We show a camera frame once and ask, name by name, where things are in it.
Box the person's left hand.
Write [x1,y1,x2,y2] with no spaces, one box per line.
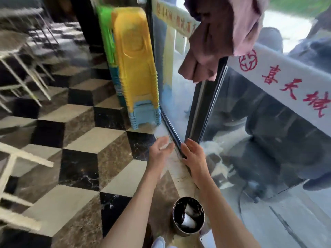
[147,136,176,171]

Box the person's right hand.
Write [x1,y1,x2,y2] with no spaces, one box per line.
[180,138,211,180]

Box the person's left forearm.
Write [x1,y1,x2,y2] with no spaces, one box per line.
[99,164,168,248]

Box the person's right forearm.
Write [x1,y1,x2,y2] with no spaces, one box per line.
[191,172,262,248]

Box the round metal trash bin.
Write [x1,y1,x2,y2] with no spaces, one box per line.
[172,196,205,237]

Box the stack of yellow blue stools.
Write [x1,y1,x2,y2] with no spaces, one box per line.
[111,8,162,130]

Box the person's white shoe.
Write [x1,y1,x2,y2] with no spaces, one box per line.
[151,236,166,248]

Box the dark mauve cloth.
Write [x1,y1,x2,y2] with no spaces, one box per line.
[178,0,259,83]

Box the white banner with red print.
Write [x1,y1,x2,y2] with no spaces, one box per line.
[227,44,331,138]

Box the stack of green stools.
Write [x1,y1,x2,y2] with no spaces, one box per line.
[96,5,117,107]

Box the yellowish banner with red print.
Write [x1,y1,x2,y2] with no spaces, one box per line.
[151,0,201,39]

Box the light pink cloth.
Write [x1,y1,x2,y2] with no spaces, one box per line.
[233,0,267,57]

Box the white metal chair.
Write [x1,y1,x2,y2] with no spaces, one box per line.
[0,141,55,233]

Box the white round-seat stool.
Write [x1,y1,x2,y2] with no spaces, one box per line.
[0,30,56,114]

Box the black glass door frame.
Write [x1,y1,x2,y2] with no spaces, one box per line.
[185,57,229,149]

